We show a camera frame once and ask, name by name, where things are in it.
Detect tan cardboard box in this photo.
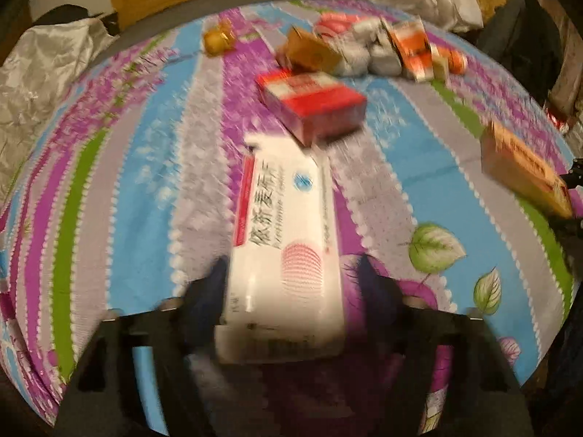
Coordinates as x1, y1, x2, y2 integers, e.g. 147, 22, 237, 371
482, 121, 574, 219

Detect yellow cardboard box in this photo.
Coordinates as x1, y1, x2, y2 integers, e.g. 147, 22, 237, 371
279, 25, 341, 74

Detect small orange white packet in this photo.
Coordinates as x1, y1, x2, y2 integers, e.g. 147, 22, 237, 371
432, 44, 468, 77

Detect red and white box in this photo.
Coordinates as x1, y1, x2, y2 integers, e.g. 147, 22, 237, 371
255, 69, 368, 145

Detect striped floral bed sheet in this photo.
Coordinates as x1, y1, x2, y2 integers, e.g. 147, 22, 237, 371
0, 0, 577, 437

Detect orange and white box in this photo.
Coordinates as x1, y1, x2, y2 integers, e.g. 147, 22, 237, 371
386, 18, 433, 83

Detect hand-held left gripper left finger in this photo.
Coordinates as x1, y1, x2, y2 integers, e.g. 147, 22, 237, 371
54, 257, 231, 437

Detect white medicine box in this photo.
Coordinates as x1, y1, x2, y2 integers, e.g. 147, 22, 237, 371
214, 139, 344, 365

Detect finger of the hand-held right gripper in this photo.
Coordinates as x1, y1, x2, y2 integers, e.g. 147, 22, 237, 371
559, 158, 583, 189
549, 207, 583, 240

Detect small orange jar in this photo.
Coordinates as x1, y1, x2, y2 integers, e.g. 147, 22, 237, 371
203, 22, 236, 55

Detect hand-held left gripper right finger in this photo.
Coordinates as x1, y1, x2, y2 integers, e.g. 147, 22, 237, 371
357, 255, 533, 437

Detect white satin cloth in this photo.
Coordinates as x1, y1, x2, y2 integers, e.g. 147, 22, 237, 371
0, 20, 120, 203

